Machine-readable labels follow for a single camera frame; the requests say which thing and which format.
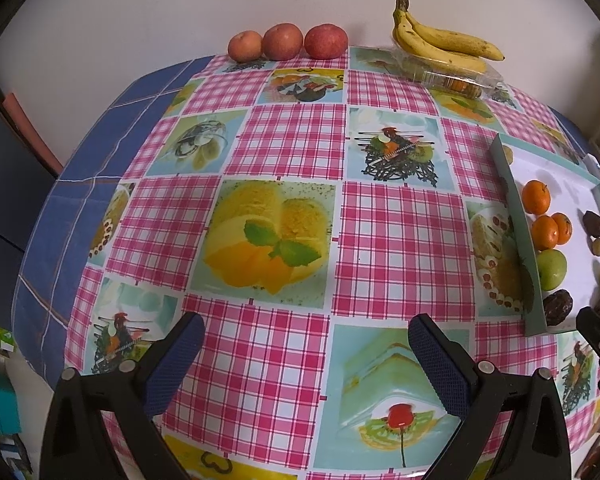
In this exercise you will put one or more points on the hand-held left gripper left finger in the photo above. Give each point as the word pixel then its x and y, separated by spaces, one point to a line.
pixel 175 360

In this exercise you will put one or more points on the orange tangerine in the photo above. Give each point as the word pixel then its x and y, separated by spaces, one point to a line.
pixel 564 227
pixel 545 232

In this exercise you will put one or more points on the small white box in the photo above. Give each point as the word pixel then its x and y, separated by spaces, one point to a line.
pixel 592 163

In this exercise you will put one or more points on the large wrinkled dark passion fruit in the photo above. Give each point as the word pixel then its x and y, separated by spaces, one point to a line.
pixel 558 307

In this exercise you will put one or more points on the small orange-red apple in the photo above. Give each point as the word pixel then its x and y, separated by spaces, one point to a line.
pixel 245 45

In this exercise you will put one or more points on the red apple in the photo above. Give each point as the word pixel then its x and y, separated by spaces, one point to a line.
pixel 282 41
pixel 326 41

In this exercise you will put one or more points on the large orange with stem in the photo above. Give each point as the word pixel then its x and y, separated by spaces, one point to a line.
pixel 536 196

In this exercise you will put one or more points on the orange fruit in container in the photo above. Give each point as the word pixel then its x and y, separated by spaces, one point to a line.
pixel 467 88

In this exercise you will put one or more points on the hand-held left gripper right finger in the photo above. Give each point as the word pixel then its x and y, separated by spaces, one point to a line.
pixel 437 360

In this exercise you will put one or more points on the large green apple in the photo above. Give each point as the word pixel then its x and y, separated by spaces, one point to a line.
pixel 551 269

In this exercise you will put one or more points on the bunch of yellow bananas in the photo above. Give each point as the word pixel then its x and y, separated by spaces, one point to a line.
pixel 450 37

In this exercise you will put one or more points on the blue cloth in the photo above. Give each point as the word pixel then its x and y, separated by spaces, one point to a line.
pixel 80 160

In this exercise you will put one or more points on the dark blue furniture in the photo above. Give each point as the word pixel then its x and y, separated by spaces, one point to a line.
pixel 10 170

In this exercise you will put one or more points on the white tray with teal rim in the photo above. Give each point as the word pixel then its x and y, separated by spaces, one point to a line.
pixel 560 170

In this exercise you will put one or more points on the round dark passion fruit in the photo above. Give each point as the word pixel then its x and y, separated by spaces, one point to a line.
pixel 594 223

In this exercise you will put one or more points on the pink checkered printed tablecloth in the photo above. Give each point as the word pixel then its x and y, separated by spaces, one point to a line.
pixel 290 135

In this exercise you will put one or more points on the clear plastic container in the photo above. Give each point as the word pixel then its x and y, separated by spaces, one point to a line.
pixel 485 80

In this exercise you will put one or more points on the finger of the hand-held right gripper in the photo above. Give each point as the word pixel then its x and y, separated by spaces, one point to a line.
pixel 597 332

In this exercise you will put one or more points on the teal box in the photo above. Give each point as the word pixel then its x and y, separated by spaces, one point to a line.
pixel 7 405

